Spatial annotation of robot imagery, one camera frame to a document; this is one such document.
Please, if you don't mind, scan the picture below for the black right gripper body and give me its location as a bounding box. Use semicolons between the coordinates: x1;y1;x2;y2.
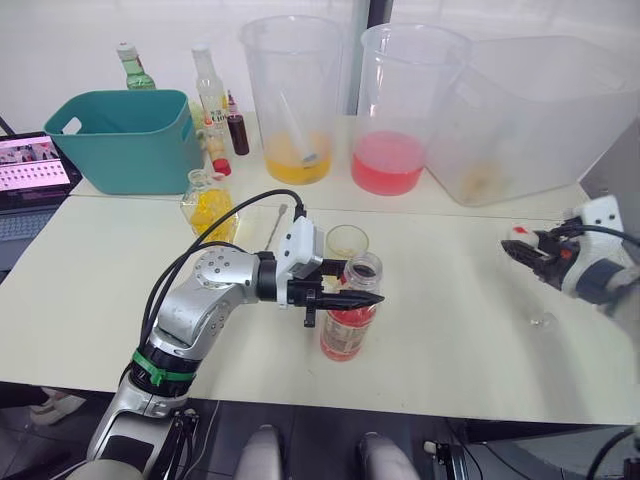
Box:
535;225;577;294

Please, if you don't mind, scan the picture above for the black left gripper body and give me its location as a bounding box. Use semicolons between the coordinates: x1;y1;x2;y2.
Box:
287;258;327;329

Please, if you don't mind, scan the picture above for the white red bottle cap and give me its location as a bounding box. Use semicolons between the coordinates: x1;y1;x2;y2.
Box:
504;224;540;251

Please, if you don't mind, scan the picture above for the red juice plastic bottle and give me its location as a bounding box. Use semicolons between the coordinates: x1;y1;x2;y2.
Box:
319;251;386;362

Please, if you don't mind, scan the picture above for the clear drinking glass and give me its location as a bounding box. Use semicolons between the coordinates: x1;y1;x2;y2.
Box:
324;224;371;262

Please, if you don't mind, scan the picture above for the long metal spoon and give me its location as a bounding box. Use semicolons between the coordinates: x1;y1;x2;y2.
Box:
263;203;290;251

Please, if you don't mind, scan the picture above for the square bottle yellow liquid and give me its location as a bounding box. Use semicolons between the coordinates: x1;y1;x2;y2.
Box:
179;169;242;247

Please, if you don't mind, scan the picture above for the clear beaker pink liquid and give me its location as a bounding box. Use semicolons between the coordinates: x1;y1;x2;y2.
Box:
349;23;472;197

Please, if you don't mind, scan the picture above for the small dark brown bottle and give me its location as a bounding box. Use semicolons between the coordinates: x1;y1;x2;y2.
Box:
226;89;251;157

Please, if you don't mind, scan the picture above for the clear beaker yellow liquid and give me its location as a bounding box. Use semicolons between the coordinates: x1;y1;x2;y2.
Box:
238;14;347;186

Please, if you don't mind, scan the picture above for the tall clear labelled bottle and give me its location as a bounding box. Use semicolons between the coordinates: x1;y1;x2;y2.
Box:
191;44;229;166

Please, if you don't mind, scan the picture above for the green glass bottle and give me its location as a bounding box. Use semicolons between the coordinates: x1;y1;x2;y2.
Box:
116;41;159;92

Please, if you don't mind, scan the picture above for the large clear plastic tub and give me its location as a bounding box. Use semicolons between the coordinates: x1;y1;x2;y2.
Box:
424;34;640;207

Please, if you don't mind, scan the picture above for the clear stirring rod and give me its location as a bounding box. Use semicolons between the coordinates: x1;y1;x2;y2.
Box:
278;91;322;166

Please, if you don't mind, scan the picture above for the grey rounded robot knee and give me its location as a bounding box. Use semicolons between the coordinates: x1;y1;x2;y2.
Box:
233;423;297;480
356;431;422;480

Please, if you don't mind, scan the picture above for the teal plastic basket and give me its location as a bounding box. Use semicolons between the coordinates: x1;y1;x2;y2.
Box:
43;89;206;196

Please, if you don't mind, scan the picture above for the white pink shoe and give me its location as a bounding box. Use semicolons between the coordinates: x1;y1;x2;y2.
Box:
28;388;87;426

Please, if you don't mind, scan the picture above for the open laptop computer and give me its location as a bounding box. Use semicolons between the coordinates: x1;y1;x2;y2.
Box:
0;130;84;274

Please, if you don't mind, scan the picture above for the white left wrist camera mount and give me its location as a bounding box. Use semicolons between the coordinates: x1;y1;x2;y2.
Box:
276;216;327;282

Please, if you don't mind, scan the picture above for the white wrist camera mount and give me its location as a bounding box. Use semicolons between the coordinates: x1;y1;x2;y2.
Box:
569;196;625;254
276;216;327;282

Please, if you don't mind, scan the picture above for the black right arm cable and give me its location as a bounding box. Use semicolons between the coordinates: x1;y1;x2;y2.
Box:
563;214;627;237

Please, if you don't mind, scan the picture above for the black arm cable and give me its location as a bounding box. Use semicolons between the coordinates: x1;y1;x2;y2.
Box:
563;214;627;237
141;189;307;352

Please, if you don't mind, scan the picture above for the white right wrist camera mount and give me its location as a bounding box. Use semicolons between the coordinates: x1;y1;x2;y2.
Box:
569;196;625;254

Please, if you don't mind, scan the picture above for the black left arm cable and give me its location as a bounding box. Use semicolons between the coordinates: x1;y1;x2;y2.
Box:
141;189;307;352

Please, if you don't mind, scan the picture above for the green strap on arm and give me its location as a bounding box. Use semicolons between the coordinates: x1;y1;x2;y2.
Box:
131;349;197;387

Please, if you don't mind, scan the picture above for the black cable under table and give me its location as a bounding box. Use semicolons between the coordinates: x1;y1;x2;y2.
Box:
583;425;640;480

